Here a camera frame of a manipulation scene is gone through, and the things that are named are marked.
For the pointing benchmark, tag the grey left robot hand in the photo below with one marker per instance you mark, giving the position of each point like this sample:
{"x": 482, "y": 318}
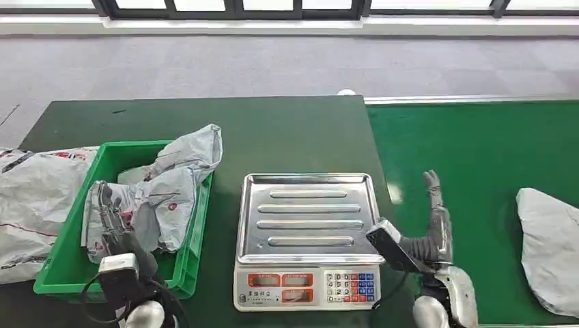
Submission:
{"x": 124, "y": 240}

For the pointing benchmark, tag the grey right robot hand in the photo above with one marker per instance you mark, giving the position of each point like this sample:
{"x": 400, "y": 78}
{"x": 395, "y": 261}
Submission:
{"x": 436, "y": 231}

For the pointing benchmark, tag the grey parcel bag red print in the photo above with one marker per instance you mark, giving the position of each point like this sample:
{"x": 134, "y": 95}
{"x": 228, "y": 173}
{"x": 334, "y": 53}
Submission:
{"x": 178, "y": 194}

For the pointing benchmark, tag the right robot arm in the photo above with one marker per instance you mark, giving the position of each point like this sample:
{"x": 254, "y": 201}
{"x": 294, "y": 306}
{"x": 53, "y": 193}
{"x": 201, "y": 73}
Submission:
{"x": 445, "y": 299}

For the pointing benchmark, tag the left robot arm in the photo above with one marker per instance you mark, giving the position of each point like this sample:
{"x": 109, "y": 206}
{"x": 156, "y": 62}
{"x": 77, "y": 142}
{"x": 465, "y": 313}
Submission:
{"x": 147, "y": 314}

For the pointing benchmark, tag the green plastic crate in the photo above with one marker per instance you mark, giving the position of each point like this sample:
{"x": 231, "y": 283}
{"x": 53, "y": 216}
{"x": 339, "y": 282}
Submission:
{"x": 63, "y": 267}

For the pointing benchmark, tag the large grey parcel sack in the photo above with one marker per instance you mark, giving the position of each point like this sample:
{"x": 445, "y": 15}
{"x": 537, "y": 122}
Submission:
{"x": 36, "y": 203}

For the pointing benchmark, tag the plain grey parcel bag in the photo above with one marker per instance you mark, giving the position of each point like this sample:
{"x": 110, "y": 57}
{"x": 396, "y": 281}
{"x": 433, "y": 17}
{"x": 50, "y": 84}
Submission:
{"x": 552, "y": 253}

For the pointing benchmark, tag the electronic scale steel tray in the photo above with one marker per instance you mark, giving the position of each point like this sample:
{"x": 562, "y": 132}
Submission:
{"x": 310, "y": 217}

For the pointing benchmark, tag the small white round object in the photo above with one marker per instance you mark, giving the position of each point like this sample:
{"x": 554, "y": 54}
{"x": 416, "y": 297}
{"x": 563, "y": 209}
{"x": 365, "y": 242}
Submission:
{"x": 346, "y": 92}

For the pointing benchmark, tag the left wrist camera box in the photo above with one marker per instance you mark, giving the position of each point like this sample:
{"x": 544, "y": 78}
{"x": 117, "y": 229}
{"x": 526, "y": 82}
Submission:
{"x": 118, "y": 276}

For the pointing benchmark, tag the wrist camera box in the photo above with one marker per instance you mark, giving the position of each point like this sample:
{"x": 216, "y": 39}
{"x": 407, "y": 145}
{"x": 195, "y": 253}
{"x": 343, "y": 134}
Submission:
{"x": 391, "y": 246}
{"x": 118, "y": 276}

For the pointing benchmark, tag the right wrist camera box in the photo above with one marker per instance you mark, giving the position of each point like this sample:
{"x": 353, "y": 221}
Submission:
{"x": 391, "y": 246}

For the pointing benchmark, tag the silver conveyor side rail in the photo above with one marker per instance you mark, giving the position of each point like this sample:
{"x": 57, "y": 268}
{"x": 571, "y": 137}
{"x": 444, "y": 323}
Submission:
{"x": 452, "y": 99}

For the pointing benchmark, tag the dark window frame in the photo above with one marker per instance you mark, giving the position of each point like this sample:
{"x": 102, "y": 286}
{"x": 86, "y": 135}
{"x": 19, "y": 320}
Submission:
{"x": 235, "y": 10}

